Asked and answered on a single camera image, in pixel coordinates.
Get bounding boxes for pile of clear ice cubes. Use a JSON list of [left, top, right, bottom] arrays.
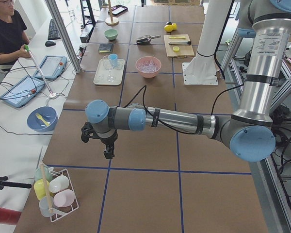
[[137, 59, 160, 73]]

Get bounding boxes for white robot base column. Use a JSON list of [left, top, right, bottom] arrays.
[[183, 0, 234, 85]]

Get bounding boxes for aluminium frame post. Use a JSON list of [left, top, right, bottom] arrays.
[[45, 0, 82, 74]]

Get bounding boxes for steel rolling rod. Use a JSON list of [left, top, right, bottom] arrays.
[[168, 41, 192, 46]]

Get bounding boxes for white wire cup rack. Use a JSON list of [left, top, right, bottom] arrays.
[[39, 164, 79, 222]]

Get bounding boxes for white plastic cup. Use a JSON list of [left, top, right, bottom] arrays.
[[49, 175, 70, 193]]

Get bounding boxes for person in black shirt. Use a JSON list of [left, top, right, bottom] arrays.
[[0, 0, 31, 65]]

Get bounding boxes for clear wine glass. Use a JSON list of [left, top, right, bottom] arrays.
[[102, 55, 114, 82]]

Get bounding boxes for yellow plastic knife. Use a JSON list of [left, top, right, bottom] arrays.
[[168, 36, 186, 39]]

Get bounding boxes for black keyboard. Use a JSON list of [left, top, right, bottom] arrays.
[[48, 19, 61, 40]]

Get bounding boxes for blue teach pendant near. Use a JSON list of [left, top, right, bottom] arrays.
[[0, 76, 45, 108]]

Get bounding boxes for green ceramic bowl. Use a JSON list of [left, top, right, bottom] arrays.
[[104, 29, 118, 41]]

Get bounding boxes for blue teach pendant far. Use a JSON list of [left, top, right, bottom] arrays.
[[39, 55, 67, 80]]

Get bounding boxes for pink bowl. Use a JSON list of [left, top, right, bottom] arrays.
[[135, 56, 162, 78]]

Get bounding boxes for cream bear tray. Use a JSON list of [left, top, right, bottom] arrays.
[[93, 59, 126, 86]]

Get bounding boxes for grey folded cloth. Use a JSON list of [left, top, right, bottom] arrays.
[[98, 43, 113, 53]]

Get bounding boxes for metal ice scoop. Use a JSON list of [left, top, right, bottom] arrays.
[[136, 35, 161, 45]]

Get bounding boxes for blue teach pendant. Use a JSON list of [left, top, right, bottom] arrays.
[[39, 55, 67, 80], [0, 76, 45, 108]]

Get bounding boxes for wooden cutting board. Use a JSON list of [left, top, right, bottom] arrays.
[[163, 34, 195, 58]]

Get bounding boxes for yellow plastic cup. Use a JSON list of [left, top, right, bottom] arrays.
[[33, 179, 46, 200]]

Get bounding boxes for light blue plastic cup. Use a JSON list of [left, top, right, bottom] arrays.
[[108, 53, 118, 67]]

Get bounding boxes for lemon half slice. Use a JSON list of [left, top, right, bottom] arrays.
[[172, 46, 180, 52]]

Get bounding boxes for blue bowl with fork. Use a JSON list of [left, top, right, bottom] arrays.
[[27, 106, 58, 133]]

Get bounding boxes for whole yellow lemon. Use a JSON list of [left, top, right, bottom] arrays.
[[164, 24, 174, 33]]

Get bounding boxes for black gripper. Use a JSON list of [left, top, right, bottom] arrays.
[[81, 122, 118, 159]]

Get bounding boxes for yellow plastic fork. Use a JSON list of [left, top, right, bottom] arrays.
[[35, 113, 49, 127]]

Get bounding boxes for pink plastic cup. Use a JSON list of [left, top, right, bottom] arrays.
[[53, 189, 75, 207]]

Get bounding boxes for black computer mouse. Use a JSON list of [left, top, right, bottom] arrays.
[[45, 40, 56, 47]]

